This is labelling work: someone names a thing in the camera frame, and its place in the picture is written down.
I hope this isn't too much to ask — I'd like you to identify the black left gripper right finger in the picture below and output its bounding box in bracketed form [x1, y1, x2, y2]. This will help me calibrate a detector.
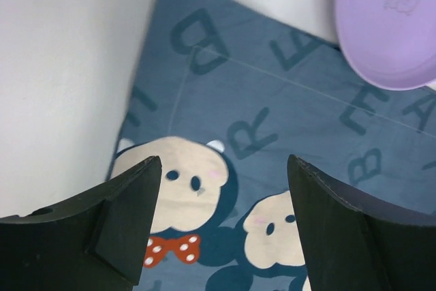
[287, 155, 435, 291]

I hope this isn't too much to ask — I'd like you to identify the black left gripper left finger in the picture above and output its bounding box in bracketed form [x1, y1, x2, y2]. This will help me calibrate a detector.
[1, 156, 161, 290]

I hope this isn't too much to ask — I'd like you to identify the blue bear print placemat cloth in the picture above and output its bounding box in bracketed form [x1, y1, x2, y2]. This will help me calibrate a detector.
[112, 0, 435, 290]

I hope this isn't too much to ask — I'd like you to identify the purple plastic plate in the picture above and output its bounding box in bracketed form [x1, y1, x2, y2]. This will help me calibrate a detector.
[334, 0, 435, 91]

